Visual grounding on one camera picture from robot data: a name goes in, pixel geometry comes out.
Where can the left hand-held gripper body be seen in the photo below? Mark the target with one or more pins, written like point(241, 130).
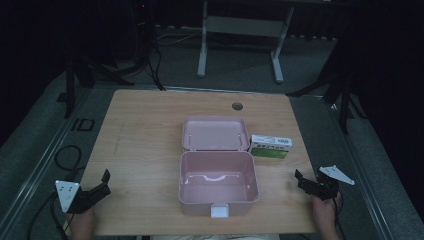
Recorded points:
point(71, 196)

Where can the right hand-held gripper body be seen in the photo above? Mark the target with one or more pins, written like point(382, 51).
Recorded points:
point(325, 186)

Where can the person's right hand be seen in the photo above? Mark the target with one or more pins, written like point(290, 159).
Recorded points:
point(325, 216)

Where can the person's left hand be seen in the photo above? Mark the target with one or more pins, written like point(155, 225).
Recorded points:
point(81, 225)

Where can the white and green medicine box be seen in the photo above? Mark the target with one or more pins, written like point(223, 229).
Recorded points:
point(270, 146)

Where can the pink plastic box with lid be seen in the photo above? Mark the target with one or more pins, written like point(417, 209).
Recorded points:
point(217, 166)

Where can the black metal stand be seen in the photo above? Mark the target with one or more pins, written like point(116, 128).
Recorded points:
point(336, 86)

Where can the person's white clothing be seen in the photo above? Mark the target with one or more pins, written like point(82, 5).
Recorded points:
point(215, 237)

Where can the black tripod stand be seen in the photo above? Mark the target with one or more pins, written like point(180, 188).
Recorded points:
point(96, 68)

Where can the black computer tower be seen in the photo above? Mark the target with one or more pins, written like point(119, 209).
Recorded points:
point(143, 30)

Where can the black rectangular floor bracket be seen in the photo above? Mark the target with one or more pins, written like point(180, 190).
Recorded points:
point(83, 124)

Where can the white metal desk frame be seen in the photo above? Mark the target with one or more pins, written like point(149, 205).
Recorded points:
point(245, 26)

